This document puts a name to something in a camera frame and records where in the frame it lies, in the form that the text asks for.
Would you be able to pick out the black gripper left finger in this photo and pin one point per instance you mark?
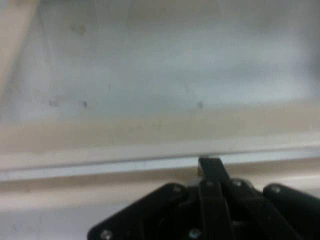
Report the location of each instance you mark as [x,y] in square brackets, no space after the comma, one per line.
[155,212]

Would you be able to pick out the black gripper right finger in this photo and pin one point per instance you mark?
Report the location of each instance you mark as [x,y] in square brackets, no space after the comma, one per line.
[262,217]

